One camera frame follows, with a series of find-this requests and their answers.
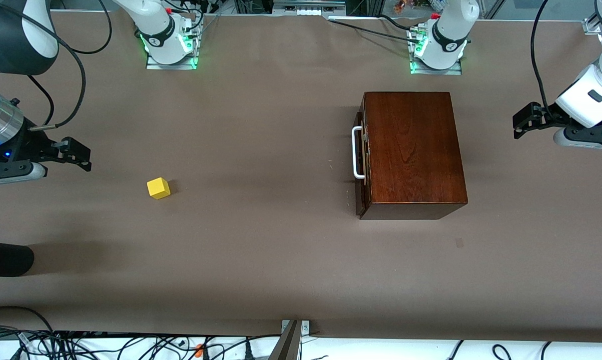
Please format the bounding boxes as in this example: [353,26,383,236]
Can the yellow block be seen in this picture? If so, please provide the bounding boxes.
[147,177,171,200]

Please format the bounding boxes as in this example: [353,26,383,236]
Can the wooden drawer with white handle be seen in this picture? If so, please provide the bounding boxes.
[352,97,371,217]

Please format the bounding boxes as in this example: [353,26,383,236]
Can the dark wooden drawer cabinet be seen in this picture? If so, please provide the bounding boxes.
[359,91,468,221]

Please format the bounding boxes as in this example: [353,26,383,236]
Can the black cylinder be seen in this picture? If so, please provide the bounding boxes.
[0,240,34,277]

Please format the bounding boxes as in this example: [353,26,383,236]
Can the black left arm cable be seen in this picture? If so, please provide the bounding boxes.
[531,0,556,121]

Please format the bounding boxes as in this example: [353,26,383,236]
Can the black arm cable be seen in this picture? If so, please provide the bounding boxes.
[531,0,556,121]
[0,0,112,132]

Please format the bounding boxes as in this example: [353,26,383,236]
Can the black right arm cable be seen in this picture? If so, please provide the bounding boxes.
[0,0,112,132]

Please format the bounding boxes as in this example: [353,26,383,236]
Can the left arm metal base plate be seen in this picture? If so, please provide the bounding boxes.
[409,25,463,76]

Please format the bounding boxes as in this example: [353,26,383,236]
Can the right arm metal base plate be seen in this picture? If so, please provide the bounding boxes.
[146,20,200,71]

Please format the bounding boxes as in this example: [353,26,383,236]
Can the large black cable loop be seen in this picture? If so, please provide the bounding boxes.
[0,306,56,346]

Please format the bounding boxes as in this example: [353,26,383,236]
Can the black cable on table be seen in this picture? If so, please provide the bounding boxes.
[328,14,421,43]

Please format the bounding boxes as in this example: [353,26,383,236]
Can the long black floor cable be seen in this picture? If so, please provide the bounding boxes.
[56,334,281,360]

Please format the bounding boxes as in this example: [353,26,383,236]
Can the dark camera stand post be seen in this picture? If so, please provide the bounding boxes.
[268,320,302,360]

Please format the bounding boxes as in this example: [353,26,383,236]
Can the metal table edge bracket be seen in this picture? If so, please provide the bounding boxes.
[281,320,311,335]

